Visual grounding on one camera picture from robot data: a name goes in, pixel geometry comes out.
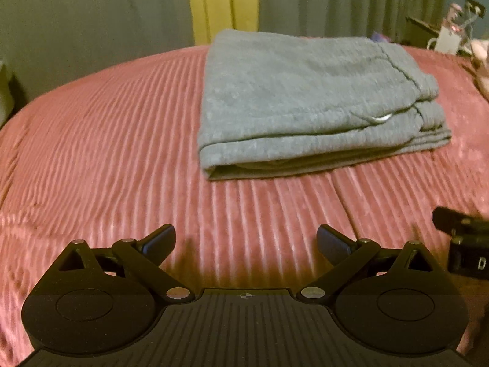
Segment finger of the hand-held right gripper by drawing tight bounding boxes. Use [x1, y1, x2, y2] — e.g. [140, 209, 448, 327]
[432, 206, 489, 239]

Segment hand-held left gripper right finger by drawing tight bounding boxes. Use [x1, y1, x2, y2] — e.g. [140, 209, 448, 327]
[300, 224, 442, 302]

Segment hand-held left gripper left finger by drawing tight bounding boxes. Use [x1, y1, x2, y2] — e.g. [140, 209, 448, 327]
[48, 224, 192, 302]

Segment grey pants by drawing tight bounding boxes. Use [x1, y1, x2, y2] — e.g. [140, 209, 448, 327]
[198, 28, 452, 181]

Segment red ribbed blanket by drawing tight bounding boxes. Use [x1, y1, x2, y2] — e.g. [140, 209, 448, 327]
[0, 36, 489, 364]

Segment pink plush toy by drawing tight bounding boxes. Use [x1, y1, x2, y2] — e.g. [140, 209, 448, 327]
[469, 39, 489, 102]

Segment white container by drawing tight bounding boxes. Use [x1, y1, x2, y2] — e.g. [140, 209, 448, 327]
[427, 26, 466, 55]

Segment dark nightstand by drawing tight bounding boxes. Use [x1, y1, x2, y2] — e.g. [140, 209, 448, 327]
[404, 15, 476, 51]

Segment grey curtain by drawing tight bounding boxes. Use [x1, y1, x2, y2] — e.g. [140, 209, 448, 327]
[258, 0, 449, 44]
[0, 0, 196, 102]

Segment yellow curtain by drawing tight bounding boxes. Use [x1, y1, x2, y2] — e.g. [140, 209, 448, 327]
[186, 0, 261, 46]

